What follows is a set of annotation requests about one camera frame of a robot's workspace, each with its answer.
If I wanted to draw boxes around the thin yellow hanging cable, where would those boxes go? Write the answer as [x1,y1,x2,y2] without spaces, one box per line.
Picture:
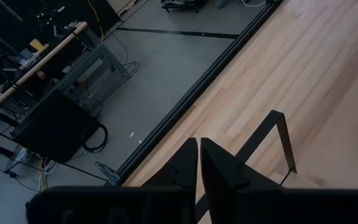
[86,0,105,42]

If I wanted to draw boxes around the white power strip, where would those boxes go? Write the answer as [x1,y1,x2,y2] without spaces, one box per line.
[11,147,28,162]

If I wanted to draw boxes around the wooden-top workbench with grey legs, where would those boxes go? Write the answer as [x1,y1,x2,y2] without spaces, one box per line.
[0,21,130,106]

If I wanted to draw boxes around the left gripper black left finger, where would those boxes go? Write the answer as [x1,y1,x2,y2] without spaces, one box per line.
[25,138,198,224]

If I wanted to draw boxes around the black metal shelf frame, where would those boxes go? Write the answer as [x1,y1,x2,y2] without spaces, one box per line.
[234,110,298,186]

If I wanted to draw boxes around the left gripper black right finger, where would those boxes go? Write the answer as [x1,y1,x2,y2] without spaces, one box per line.
[200,138,358,224]

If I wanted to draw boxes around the black computer tower box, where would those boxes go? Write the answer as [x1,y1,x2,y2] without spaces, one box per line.
[11,89,101,164]

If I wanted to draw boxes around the white cable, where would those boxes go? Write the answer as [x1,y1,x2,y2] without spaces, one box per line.
[241,0,266,7]

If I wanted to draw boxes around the beige cabinet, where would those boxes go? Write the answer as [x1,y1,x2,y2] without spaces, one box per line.
[107,0,142,16]

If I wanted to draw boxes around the coiled black cable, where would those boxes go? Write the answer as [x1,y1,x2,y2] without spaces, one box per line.
[82,123,109,154]

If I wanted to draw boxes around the black curtain partition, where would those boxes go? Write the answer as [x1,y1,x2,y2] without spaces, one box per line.
[0,0,121,57]

